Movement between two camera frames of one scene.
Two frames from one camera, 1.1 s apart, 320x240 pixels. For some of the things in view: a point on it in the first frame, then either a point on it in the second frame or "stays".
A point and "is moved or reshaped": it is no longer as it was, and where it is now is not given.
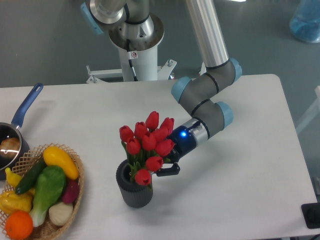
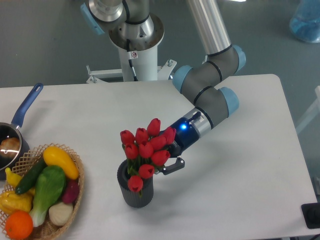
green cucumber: [30, 177] stays
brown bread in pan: [10, 147] stays
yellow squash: [53, 156] stays
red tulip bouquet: [147, 146] is moved or reshaped
